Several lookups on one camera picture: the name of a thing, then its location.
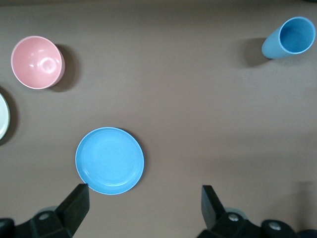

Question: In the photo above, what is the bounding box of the beige plate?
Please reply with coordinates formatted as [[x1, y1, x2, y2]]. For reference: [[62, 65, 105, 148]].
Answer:
[[0, 92, 11, 141]]

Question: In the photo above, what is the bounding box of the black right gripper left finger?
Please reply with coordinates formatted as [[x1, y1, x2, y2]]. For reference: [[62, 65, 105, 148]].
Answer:
[[14, 183, 90, 238]]

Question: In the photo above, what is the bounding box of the blue plate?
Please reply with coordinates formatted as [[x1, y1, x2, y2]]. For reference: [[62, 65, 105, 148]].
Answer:
[[75, 127, 145, 196]]

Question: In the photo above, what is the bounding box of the brown table cloth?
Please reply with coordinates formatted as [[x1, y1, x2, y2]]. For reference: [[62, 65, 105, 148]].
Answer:
[[0, 0, 317, 238]]

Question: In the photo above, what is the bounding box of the pink bowl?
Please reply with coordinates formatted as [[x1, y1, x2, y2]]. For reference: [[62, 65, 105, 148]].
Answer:
[[10, 36, 66, 90]]

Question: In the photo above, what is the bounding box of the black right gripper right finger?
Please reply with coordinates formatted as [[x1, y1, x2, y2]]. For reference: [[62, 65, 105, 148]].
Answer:
[[201, 185, 263, 238]]

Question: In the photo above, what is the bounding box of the blue cup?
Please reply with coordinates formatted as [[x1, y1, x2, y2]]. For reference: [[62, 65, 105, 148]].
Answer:
[[262, 16, 317, 60]]

